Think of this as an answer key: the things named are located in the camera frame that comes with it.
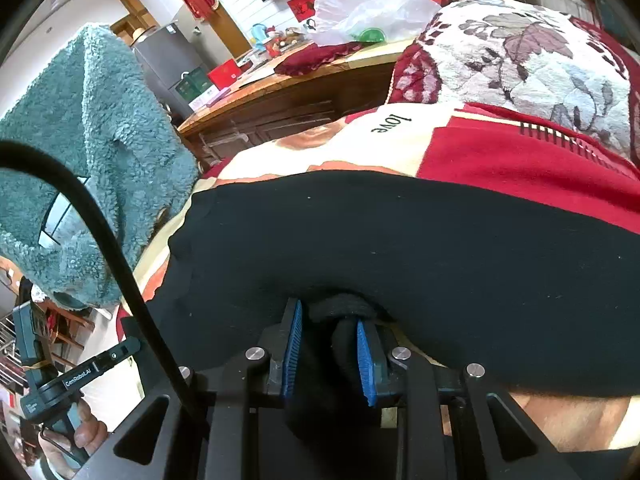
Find floral red white pillow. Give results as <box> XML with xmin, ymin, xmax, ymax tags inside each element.
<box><xmin>387</xmin><ymin>0</ymin><xmax>639</xmax><ymax>162</ymax></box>

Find left hand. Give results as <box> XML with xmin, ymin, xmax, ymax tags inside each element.
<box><xmin>39</xmin><ymin>399</ymin><xmax>108</xmax><ymax>479</ymax></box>

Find red orange cream blanket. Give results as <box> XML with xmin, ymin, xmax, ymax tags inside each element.
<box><xmin>115</xmin><ymin>100</ymin><xmax>640</xmax><ymax>453</ymax></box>

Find red box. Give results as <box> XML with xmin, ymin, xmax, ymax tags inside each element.
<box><xmin>207</xmin><ymin>58</ymin><xmax>242</xmax><ymax>90</ymax></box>

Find wooden desk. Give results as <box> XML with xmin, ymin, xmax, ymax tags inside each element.
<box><xmin>178</xmin><ymin>40</ymin><xmax>410</xmax><ymax>169</ymax></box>

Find dark red cloth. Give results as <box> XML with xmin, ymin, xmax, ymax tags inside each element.
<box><xmin>273</xmin><ymin>41</ymin><xmax>363</xmax><ymax>77</ymax></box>

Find clear plastic bag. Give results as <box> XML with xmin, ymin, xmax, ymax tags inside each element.
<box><xmin>309</xmin><ymin>0</ymin><xmax>440</xmax><ymax>47</ymax></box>

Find teal fleece garment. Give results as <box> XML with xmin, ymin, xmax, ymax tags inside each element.
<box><xmin>1</xmin><ymin>24</ymin><xmax>198</xmax><ymax>310</ymax></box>

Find grey refrigerator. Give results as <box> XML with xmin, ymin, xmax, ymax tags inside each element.
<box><xmin>132</xmin><ymin>23</ymin><xmax>212</xmax><ymax>119</ymax></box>

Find black cable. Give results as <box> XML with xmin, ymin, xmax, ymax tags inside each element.
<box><xmin>0</xmin><ymin>140</ymin><xmax>204</xmax><ymax>406</ymax></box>

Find black pants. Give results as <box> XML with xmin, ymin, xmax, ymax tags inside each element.
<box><xmin>148</xmin><ymin>171</ymin><xmax>639</xmax><ymax>396</ymax></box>

